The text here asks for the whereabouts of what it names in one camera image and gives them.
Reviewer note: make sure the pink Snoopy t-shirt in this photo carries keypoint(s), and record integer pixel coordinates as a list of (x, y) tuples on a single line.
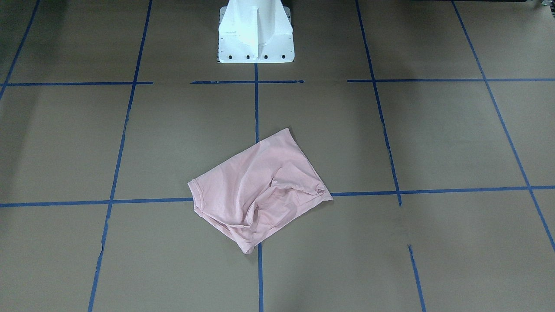
[(259, 191)]

